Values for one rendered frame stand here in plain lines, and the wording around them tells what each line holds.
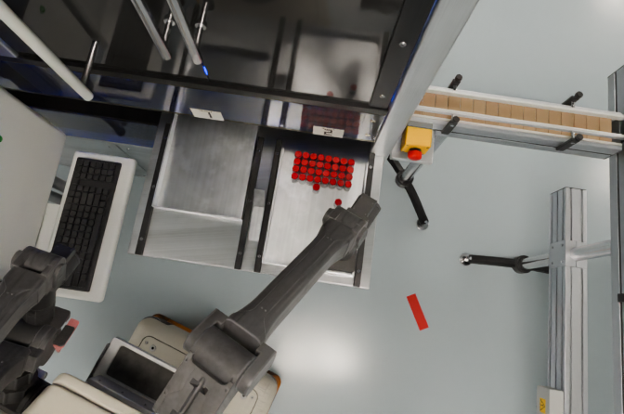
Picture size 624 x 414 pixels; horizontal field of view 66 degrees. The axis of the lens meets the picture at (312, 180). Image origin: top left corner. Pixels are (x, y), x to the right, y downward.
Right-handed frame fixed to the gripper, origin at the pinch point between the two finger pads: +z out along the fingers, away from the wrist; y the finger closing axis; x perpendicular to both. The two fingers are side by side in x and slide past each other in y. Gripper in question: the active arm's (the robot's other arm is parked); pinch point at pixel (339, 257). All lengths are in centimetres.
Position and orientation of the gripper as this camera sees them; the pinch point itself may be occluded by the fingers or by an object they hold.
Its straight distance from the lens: 118.5
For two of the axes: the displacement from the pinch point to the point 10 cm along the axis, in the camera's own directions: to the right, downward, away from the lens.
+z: -0.3, 3.9, 9.2
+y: 1.4, -9.1, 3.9
